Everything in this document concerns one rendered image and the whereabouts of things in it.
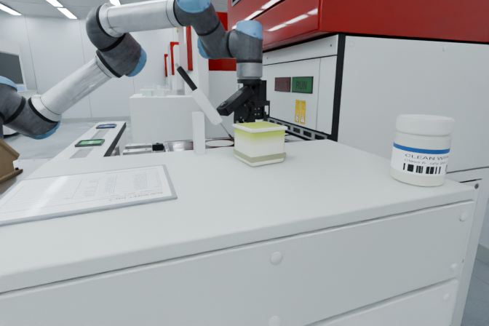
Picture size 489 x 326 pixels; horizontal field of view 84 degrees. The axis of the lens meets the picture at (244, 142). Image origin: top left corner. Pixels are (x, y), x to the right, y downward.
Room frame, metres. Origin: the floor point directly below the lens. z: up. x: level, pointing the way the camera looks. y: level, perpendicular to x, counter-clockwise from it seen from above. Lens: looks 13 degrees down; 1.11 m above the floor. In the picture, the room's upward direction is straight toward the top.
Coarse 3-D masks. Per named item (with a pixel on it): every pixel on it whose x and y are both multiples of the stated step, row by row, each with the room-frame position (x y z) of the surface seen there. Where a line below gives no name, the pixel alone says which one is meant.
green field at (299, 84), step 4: (296, 80) 0.85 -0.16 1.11; (300, 80) 0.83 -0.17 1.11; (304, 80) 0.81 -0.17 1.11; (308, 80) 0.79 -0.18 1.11; (296, 84) 0.85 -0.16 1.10; (300, 84) 0.83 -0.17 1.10; (304, 84) 0.81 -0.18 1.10; (308, 84) 0.79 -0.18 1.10; (296, 88) 0.85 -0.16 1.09; (300, 88) 0.83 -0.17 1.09; (304, 88) 0.80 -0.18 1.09; (308, 88) 0.79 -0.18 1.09
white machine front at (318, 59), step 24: (288, 48) 0.91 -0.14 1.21; (312, 48) 0.78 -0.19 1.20; (336, 48) 0.68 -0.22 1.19; (264, 72) 1.10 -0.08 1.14; (288, 72) 0.91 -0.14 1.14; (312, 72) 0.77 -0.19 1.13; (336, 72) 0.68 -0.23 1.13; (288, 96) 0.90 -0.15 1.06; (312, 96) 0.77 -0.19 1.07; (336, 96) 0.69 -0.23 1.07; (288, 120) 0.90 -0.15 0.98; (312, 120) 0.76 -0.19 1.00; (336, 120) 0.69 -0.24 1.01
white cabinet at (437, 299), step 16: (432, 288) 0.34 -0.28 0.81; (448, 288) 0.35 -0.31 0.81; (384, 304) 0.31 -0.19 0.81; (400, 304) 0.32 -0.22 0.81; (416, 304) 0.33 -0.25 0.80; (432, 304) 0.34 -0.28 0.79; (448, 304) 0.35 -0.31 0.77; (320, 320) 0.28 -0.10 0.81; (336, 320) 0.29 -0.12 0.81; (352, 320) 0.29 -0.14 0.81; (368, 320) 0.30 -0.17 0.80; (384, 320) 0.31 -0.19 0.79; (400, 320) 0.32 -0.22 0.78; (416, 320) 0.33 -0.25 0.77; (432, 320) 0.34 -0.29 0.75; (448, 320) 0.35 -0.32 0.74
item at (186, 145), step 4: (208, 140) 0.95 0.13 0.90; (232, 140) 0.95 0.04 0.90; (168, 144) 0.90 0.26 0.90; (172, 144) 0.90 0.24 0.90; (176, 144) 0.90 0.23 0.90; (180, 144) 0.90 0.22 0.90; (184, 144) 0.90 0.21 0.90; (188, 144) 0.90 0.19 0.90; (192, 144) 0.90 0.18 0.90; (232, 144) 0.90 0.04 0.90; (172, 148) 0.84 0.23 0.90; (176, 148) 0.84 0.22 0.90; (180, 148) 0.84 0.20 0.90; (184, 148) 0.84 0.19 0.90; (188, 148) 0.84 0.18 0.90; (192, 148) 0.84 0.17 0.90
